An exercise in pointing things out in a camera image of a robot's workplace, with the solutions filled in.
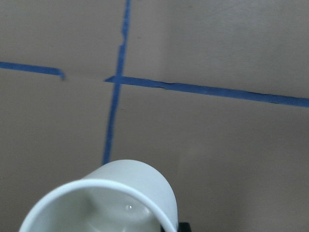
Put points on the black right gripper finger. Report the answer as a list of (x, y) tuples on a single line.
[(184, 227)]

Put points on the white smiley face mug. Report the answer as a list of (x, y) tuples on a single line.
[(121, 196)]

